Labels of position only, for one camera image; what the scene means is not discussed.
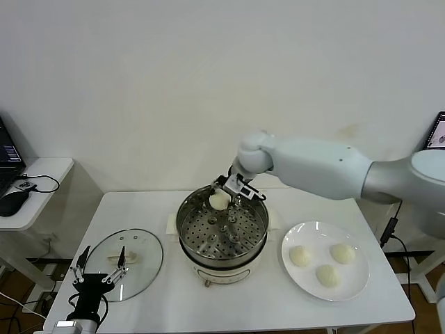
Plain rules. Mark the black laptop with dark screen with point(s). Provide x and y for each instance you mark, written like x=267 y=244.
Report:
x=7 y=153

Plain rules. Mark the grey laptop with bright screen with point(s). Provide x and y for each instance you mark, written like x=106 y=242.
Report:
x=436 y=132

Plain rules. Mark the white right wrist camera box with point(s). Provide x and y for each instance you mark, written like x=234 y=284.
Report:
x=240 y=188

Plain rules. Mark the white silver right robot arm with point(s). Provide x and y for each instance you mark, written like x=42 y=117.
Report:
x=313 y=167

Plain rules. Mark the round white plate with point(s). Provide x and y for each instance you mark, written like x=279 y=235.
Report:
x=325 y=288

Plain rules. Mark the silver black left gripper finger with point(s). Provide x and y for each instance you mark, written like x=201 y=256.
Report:
x=82 y=259
x=121 y=259

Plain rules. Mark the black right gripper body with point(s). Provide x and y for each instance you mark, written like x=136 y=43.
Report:
x=232 y=174

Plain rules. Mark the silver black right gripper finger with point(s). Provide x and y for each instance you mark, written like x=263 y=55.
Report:
x=216 y=183
x=236 y=202

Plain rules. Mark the cream electric pot base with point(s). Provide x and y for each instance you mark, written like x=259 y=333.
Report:
x=222 y=271

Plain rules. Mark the white side desk with mouse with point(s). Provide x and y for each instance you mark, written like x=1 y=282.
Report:
x=45 y=167

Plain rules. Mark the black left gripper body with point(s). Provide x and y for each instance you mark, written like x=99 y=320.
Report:
x=92 y=288

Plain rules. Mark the black computer mouse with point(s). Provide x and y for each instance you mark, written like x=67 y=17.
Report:
x=12 y=203

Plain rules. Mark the white steamed baozi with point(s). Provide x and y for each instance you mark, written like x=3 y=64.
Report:
x=343 y=253
x=301 y=256
x=219 y=202
x=328 y=276

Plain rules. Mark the perforated steel steamer basket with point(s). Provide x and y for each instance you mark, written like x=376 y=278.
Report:
x=222 y=222

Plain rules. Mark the round glass pot lid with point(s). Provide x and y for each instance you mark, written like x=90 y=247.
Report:
x=132 y=264

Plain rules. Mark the small box with QR code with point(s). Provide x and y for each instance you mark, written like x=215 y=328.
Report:
x=24 y=186

